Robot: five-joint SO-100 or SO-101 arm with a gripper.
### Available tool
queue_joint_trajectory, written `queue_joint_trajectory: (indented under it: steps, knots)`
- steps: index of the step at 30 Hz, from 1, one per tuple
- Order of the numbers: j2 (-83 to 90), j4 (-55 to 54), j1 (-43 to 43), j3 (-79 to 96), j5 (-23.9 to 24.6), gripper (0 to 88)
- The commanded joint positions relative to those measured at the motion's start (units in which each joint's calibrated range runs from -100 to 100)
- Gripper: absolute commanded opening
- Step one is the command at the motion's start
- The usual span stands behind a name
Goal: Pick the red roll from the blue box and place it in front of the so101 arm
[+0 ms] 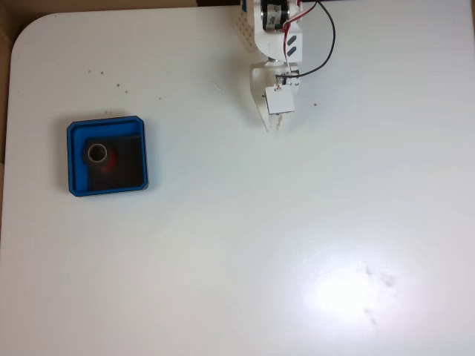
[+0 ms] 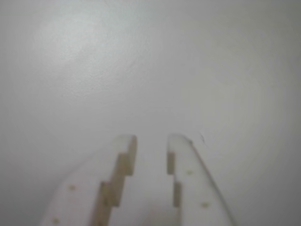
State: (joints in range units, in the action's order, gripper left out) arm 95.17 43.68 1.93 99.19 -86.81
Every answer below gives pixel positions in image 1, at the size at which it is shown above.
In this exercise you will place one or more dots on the red tape roll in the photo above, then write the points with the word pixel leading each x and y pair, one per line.
pixel 111 165

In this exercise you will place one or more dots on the blue plastic box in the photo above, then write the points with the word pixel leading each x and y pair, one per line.
pixel 76 159

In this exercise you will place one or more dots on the small blue clamp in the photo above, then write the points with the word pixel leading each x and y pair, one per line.
pixel 243 4

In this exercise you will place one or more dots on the black foam insert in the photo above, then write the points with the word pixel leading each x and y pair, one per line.
pixel 128 168

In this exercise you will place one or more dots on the white square camera box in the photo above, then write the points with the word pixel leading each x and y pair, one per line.
pixel 280 102

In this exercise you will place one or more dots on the white perforated base plate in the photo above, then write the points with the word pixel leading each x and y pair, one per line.
pixel 246 29

